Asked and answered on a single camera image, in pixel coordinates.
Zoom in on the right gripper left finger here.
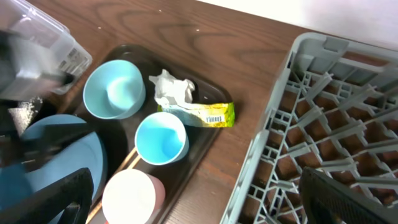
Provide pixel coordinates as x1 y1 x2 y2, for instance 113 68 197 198
1 168 93 224

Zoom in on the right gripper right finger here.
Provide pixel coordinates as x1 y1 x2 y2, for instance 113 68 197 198
298 167 397 224

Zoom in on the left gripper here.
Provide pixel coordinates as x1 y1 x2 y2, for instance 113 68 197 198
1 30 96 171

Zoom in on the large dark blue plate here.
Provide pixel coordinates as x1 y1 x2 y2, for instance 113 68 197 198
1 114 107 223

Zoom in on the pink cup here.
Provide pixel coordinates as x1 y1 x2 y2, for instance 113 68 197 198
102 169 165 224

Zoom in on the small light blue bowl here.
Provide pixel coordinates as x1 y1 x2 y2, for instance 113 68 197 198
83 60 146 119

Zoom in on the light blue cup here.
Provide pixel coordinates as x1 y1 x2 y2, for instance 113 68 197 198
134 112 190 166

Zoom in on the grey dishwasher rack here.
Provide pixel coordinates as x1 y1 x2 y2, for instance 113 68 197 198
221 32 397 223

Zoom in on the clear plastic bin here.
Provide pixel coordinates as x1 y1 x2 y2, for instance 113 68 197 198
1 0 93 80

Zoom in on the wooden chopstick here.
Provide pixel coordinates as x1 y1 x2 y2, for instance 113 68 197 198
86 147 141 224

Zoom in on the black tray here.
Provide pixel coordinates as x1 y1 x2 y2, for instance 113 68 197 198
1 96 43 136

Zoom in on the brown serving tray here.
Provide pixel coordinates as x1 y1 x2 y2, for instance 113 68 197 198
65 44 232 223

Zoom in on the yellow green snack wrapper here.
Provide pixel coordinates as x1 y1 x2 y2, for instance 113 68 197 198
157 103 235 128

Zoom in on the crumpled white napkin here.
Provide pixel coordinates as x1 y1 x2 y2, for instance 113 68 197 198
149 69 195 106

